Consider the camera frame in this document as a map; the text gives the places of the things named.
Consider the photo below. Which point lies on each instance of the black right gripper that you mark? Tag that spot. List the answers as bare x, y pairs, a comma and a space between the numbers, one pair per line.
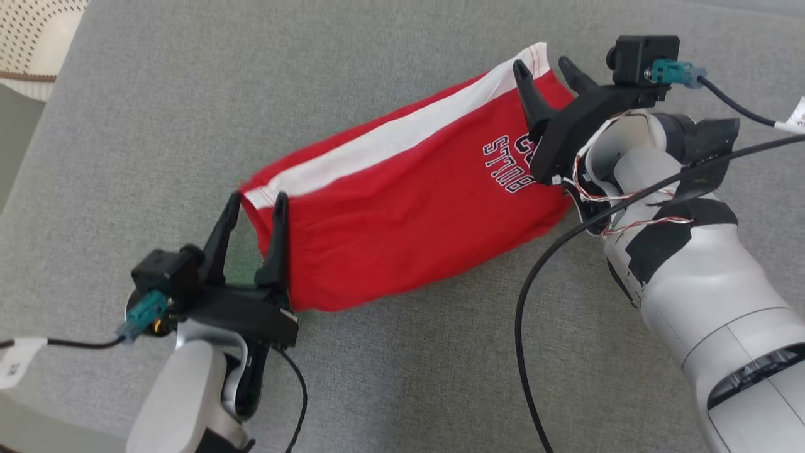
585, 119

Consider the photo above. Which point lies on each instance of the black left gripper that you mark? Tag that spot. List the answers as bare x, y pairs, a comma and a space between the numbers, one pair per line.
245, 308

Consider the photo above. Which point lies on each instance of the red Bulls print shorts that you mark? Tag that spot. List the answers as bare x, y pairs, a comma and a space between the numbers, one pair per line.
390, 220

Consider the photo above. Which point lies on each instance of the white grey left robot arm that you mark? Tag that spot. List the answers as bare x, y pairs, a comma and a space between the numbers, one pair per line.
185, 396

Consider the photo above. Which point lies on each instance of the cream perforated laundry basket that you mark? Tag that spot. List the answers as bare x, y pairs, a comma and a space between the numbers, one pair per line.
38, 38

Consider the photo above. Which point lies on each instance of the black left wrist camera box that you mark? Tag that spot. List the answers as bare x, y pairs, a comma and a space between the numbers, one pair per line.
166, 274

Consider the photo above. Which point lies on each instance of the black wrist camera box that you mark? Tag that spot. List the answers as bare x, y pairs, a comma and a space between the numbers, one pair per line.
166, 274
644, 60

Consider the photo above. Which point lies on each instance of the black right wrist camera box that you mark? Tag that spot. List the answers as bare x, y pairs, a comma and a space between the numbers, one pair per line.
644, 60

